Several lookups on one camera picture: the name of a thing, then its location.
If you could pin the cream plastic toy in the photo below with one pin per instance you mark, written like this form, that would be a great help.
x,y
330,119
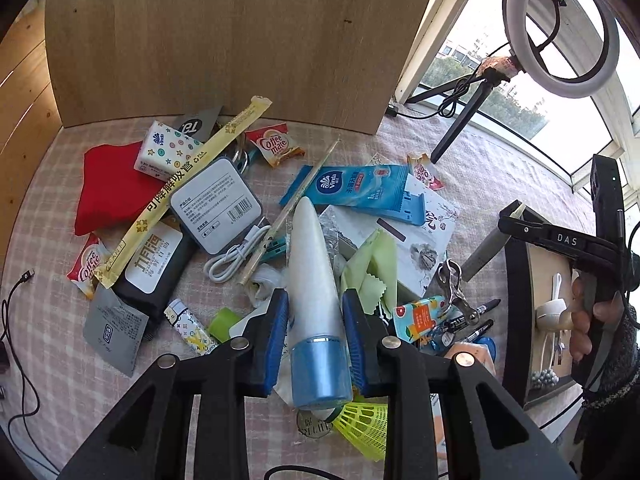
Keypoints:
x,y
550,315

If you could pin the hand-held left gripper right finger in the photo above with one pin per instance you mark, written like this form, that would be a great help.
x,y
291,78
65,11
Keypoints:
x,y
352,330

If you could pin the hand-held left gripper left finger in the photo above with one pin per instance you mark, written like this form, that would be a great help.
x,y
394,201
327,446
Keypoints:
x,y
277,330

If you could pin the orange blue sachet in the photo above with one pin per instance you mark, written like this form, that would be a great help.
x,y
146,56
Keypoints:
x,y
420,317

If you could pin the white printed plastic bag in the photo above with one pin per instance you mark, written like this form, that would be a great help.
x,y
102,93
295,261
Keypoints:
x,y
265,280

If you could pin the yellow plastic shuttlecock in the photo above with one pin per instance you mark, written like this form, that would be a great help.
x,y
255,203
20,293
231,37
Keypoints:
x,y
362,425

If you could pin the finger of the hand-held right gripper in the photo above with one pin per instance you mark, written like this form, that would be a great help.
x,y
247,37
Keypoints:
x,y
550,237

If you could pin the blue wet wipe packet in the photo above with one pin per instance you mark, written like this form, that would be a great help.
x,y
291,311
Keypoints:
x,y
350,187

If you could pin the star print tissue pack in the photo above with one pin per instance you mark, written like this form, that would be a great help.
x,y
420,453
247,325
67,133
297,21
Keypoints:
x,y
167,147

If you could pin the white printed cardboard box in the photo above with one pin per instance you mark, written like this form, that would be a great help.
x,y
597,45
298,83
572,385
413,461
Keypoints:
x,y
430,250

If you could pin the wooden backdrop board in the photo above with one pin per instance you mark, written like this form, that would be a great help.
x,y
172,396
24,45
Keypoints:
x,y
225,35

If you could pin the long yellow paper packet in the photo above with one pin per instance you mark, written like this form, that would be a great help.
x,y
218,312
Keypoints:
x,y
150,210

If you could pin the person's right hand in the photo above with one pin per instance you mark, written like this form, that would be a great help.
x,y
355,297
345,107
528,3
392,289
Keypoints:
x,y
582,320

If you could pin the blue clothespin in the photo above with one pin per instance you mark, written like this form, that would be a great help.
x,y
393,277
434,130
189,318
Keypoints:
x,y
275,250

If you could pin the grey white power bank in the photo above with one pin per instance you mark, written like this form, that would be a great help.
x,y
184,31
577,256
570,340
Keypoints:
x,y
215,205

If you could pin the red white creamer sachet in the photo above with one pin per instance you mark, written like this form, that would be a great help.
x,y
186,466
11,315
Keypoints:
x,y
87,265
425,172
272,145

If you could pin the person's right forearm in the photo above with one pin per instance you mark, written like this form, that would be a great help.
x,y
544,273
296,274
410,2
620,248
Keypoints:
x,y
620,360

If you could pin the black gel pen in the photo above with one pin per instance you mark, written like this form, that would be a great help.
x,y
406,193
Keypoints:
x,y
480,310
475,331

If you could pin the black container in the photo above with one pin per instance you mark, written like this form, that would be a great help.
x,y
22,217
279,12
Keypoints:
x,y
515,310

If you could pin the black wet wipes pack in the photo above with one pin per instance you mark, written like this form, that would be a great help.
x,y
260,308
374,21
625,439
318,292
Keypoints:
x,y
150,265

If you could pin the green cleaning cloth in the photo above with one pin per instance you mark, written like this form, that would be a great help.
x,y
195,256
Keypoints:
x,y
370,265

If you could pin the patterned white lighter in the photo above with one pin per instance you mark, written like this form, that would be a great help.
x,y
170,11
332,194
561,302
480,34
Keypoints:
x,y
190,327

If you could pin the red cloth pouch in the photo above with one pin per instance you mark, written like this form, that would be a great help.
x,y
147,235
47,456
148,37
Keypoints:
x,y
110,185

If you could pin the round metal badge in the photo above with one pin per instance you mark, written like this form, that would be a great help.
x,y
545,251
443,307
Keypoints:
x,y
312,425

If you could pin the white bottle blue cap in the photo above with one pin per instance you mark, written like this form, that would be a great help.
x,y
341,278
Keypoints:
x,y
310,270

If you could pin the black tripod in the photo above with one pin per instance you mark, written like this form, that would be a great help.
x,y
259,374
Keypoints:
x,y
460,125

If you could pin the green hand cream tube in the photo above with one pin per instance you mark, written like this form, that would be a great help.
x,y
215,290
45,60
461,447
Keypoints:
x,y
222,324

